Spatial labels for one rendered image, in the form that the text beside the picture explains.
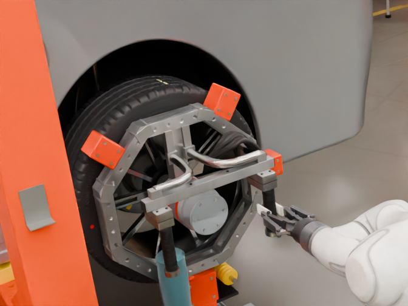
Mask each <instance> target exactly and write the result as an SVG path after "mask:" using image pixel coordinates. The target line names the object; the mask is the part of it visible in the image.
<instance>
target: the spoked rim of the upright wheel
mask: <svg viewBox="0 0 408 306"><path fill-rule="evenodd" d="M194 124H195V126H196V127H197V129H198V131H199V134H200V136H201V139H202V141H201V142H200V144H199V145H198V146H197V147H196V149H195V150H196V151H198V152H200V153H202V154H204V155H209V154H210V153H211V152H212V151H213V149H214V148H215V146H216V144H217V143H218V141H219V140H220V139H221V137H222V136H223V134H221V133H220V132H218V131H217V130H215V129H214V128H212V127H211V126H209V125H208V124H206V123H205V122H203V121H201V122H198V123H194ZM148 141H149V143H150V145H151V148H152V150H153V152H154V154H155V156H154V155H153V153H152V151H151V149H150V147H149V145H148V143H147V141H145V143H144V145H143V146H144V148H145V150H146V152H147V154H148V156H149V158H150V160H151V162H152V166H151V167H150V168H149V169H148V170H147V172H146V173H143V172H140V171H138V170H135V169H132V168H129V169H128V170H127V172H126V173H128V174H130V175H133V176H135V177H138V178H140V179H143V182H142V189H141V190H138V191H134V192H131V193H128V194H125V195H121V196H118V197H115V198H114V202H115V203H116V204H115V208H116V210H117V209H120V208H124V207H127V206H130V205H133V204H136V203H140V200H142V199H145V198H147V197H148V191H147V189H150V188H152V187H153V186H155V185H157V182H158V179H159V178H160V177H161V176H163V175H165V174H168V167H167V163H166V160H164V159H163V158H162V156H161V154H160V152H159V150H158V148H157V145H156V144H155V141H154V139H153V137H150V138H148ZM236 157H238V152H237V148H235V149H233V150H232V151H230V152H229V153H227V154H225V155H224V156H222V157H220V158H219V159H220V160H225V159H231V158H236ZM198 162H199V161H196V160H190V161H188V165H190V167H191V168H192V169H194V167H195V166H196V165H197V164H198ZM227 169H231V168H212V167H210V166H207V165H204V166H203V172H202V173H201V174H197V175H194V177H196V178H197V179H202V178H205V177H207V176H210V175H213V174H216V173H219V172H222V171H225V170H227ZM240 186H241V179H240V180H237V181H235V182H231V183H229V184H226V185H223V186H220V187H218V188H215V190H216V191H217V192H218V193H219V195H220V196H221V197H223V198H224V199H225V201H226V203H227V205H228V216H227V218H226V221H225V223H224V224H223V226H222V227H221V228H220V229H219V230H218V231H216V232H215V233H212V234H209V235H201V234H198V233H197V232H195V231H192V230H190V229H188V228H187V227H186V226H184V225H182V224H181V223H180V222H179V221H178V220H176V219H175V218H174V224H175V225H174V226H171V228H172V233H173V238H174V246H175V248H179V249H181V250H183V251H184V252H185V256H188V255H190V254H193V253H196V252H198V251H199V250H201V249H202V248H203V247H205V246H206V245H207V244H209V243H210V242H211V241H212V240H213V239H214V238H215V237H216V236H217V235H218V233H220V232H221V230H222V229H223V227H224V226H225V225H226V223H227V221H228V220H229V218H230V217H231V215H232V213H233V211H234V209H235V206H236V203H237V200H238V197H239V192H240ZM129 199H130V200H129ZM119 202H120V203H119ZM145 221H146V219H145V213H144V212H143V213H142V214H141V215H140V216H139V218H138V219H137V220H136V221H135V222H134V223H133V224H132V225H131V227H130V228H129V229H128V230H127V231H126V232H125V233H124V232H120V234H121V240H122V244H123V247H125V248H127V249H129V250H131V251H133V252H135V253H137V254H139V255H141V256H143V257H145V258H147V259H149V260H151V261H153V262H155V263H157V262H156V260H155V256H156V255H157V254H158V252H160V251H161V250H162V245H161V241H160V233H159V230H158V229H156V228H155V229H152V230H149V231H145V232H140V233H136V231H137V230H138V229H139V228H140V227H141V226H142V224H143V223H144V222H145Z"/></svg>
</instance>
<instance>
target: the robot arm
mask: <svg viewBox="0 0 408 306"><path fill-rule="evenodd" d="M276 212H277V213H278V214H279V215H281V216H284V215H285V217H287V218H288V219H282V218H280V217H278V216H275V215H273V214H272V213H271V211H270V210H268V209H266V208H265V207H263V206H262V205H260V204H257V213H258V214H260V215H261V217H263V224H264V225H265V226H266V227H267V228H268V229H270V230H271V231H272V232H273V233H275V234H276V236H277V237H278V238H280V237H281V235H283V234H286V235H288V236H291V237H292V238H293V239H294V240H295V241H296V242H297V243H299V244H300V245H301V247H302V248H303V249H304V250H305V251H306V252H308V253H310V254H311V255H312V256H314V257H315V258H317V260H318V261H319V263H321V264H322V265H323V266H324V267H326V268H327V269H329V270H330V271H332V272H334V273H336V274H338V275H340V276H343V277H346V278H347V282H348V285H349V287H350V289H351V291H352V292H353V294H354V295H355V296H356V297H357V298H358V300H359V301H361V302H362V303H363V304H365V305H367V306H408V203H407V202H405V201H403V200H389V201H386V202H383V203H381V204H379V205H376V206H375V207H373V208H371V209H369V210H368V211H366V212H365V213H363V214H361V215H360V216H359V217H357V218H356V219H355V220H354V221H352V222H350V223H348V224H346V225H343V226H338V227H334V228H331V227H329V226H327V225H325V224H324V223H322V222H319V221H316V219H315V215H314V214H310V213H307V212H305V211H303V210H301V209H299V208H297V207H295V206H293V205H291V206H290V208H288V207H284V206H283V205H279V204H277V203H276Z"/></svg>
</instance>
